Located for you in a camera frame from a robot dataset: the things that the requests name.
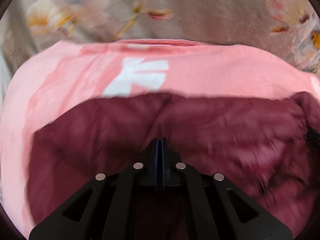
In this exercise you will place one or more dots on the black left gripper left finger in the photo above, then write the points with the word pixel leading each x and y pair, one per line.
pixel 146 177

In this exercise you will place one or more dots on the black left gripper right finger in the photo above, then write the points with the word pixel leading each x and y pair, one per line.
pixel 172 177

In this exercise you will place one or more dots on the maroon puffer jacket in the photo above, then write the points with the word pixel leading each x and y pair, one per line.
pixel 259 144

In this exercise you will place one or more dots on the grey floral bed sheet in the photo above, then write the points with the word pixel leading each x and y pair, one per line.
pixel 286 28

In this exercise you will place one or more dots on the pink fleece blanket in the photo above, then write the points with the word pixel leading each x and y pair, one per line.
pixel 66 74

